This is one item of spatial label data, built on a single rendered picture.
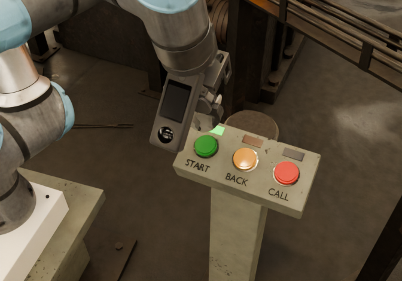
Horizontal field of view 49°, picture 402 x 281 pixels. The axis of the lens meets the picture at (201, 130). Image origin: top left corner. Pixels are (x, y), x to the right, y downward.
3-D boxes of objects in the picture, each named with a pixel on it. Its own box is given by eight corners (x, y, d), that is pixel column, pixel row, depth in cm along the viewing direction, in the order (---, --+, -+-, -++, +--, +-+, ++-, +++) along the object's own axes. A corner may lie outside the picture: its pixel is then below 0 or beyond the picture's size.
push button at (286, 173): (279, 161, 77) (279, 157, 75) (301, 168, 76) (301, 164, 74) (271, 181, 75) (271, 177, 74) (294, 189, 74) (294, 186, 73)
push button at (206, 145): (200, 136, 81) (199, 131, 80) (221, 142, 80) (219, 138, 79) (192, 154, 80) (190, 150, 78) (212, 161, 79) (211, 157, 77)
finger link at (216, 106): (226, 123, 69) (220, 94, 61) (222, 131, 69) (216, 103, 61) (199, 114, 71) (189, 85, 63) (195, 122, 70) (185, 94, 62)
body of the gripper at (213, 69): (234, 75, 68) (227, 24, 57) (213, 122, 65) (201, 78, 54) (189, 63, 70) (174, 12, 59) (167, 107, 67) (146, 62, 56)
